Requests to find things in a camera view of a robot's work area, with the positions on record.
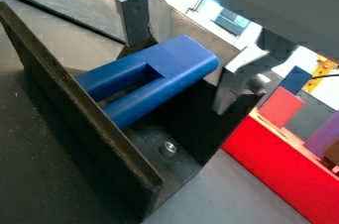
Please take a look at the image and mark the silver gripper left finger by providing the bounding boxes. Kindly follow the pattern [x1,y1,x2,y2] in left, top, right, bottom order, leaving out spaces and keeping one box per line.
[114,0,150,47]

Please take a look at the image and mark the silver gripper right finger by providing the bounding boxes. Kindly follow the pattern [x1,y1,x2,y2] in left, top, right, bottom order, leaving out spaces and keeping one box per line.
[213,29,297,115]

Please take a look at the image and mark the blue slotted square-circle block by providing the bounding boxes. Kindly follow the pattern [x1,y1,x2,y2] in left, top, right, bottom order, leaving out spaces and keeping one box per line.
[76,35,218,129]

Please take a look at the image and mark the tall blue square peg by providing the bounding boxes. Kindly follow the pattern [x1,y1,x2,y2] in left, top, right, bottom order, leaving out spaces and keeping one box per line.
[278,66,312,95]

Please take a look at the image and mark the red square peg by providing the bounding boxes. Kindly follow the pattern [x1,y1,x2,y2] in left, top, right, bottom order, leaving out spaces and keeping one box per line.
[257,86,304,128]

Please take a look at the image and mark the red peg board fixture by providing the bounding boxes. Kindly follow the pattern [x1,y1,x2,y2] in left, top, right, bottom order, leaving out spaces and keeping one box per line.
[222,110,339,224]

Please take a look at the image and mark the black curved regrasp stand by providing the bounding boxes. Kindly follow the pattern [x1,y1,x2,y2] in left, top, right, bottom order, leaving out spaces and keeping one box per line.
[0,2,258,221]

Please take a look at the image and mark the purple cylinder peg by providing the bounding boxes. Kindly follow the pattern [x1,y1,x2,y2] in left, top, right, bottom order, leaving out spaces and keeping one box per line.
[304,110,339,159]

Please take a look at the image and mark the dark brown hexagon peg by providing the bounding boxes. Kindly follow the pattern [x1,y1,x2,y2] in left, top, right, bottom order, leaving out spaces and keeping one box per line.
[320,138,339,169]

